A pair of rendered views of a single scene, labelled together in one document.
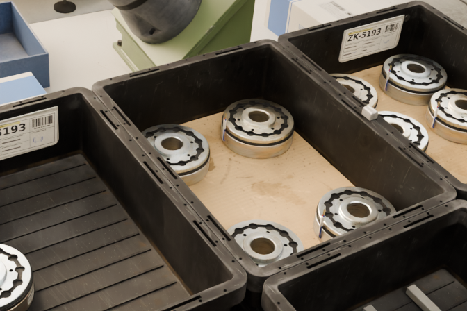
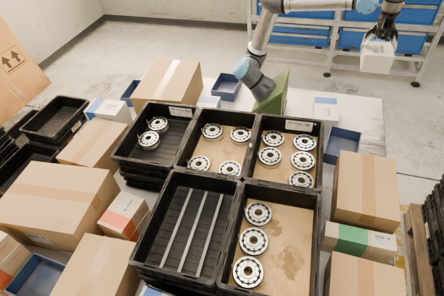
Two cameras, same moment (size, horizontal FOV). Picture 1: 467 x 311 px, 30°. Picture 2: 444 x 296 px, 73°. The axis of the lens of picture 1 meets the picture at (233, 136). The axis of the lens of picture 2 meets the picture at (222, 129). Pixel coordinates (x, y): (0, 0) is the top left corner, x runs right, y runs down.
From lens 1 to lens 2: 0.96 m
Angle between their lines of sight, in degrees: 43
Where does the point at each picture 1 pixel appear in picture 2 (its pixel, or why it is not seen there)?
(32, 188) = (182, 125)
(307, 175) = (239, 154)
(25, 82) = (216, 99)
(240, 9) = (275, 100)
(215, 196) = (212, 147)
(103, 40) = not seen: hidden behind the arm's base
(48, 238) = (172, 137)
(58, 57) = (244, 94)
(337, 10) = (326, 111)
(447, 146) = (287, 168)
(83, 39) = not seen: hidden behind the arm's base
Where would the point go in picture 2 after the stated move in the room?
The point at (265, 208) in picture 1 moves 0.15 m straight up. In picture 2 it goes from (219, 156) to (215, 134)
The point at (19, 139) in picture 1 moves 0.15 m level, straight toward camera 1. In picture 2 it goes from (182, 113) to (162, 131)
